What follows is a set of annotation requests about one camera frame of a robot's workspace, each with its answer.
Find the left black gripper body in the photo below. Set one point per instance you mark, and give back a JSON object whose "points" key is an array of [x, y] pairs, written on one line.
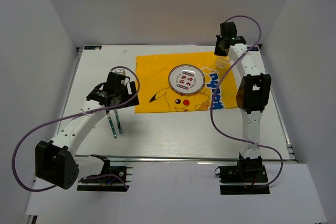
{"points": [[122, 95]]}

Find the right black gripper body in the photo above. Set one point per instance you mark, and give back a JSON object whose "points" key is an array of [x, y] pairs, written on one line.
{"points": [[218, 50]]}

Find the clear plastic cup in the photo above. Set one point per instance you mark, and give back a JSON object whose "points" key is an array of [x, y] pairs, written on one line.
{"points": [[223, 61]]}

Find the knife with teal handle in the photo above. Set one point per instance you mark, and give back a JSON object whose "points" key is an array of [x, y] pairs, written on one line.
{"points": [[118, 121]]}

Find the yellow pikachu cloth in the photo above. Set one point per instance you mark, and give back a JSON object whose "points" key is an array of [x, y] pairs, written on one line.
{"points": [[157, 96]]}

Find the round patterned plate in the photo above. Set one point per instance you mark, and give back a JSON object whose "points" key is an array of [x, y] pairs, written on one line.
{"points": [[186, 79]]}

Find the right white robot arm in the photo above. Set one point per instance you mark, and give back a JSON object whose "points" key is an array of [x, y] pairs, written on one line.
{"points": [[252, 95]]}

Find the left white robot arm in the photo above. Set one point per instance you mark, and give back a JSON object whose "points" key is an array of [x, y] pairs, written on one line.
{"points": [[56, 161]]}

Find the right blue table label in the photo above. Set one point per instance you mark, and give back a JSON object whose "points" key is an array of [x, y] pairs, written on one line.
{"points": [[254, 49]]}

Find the blue table label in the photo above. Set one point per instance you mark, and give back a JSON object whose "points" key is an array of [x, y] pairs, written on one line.
{"points": [[92, 47], [254, 49]]}

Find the left blue table label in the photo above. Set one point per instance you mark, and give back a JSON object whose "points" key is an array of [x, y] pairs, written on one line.
{"points": [[92, 47]]}

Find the fork with teal handle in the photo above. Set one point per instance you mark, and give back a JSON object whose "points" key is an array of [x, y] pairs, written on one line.
{"points": [[111, 125]]}

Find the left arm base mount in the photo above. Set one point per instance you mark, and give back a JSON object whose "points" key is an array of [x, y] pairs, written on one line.
{"points": [[117, 178]]}

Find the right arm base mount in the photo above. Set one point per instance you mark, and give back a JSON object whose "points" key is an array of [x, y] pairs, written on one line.
{"points": [[233, 183]]}

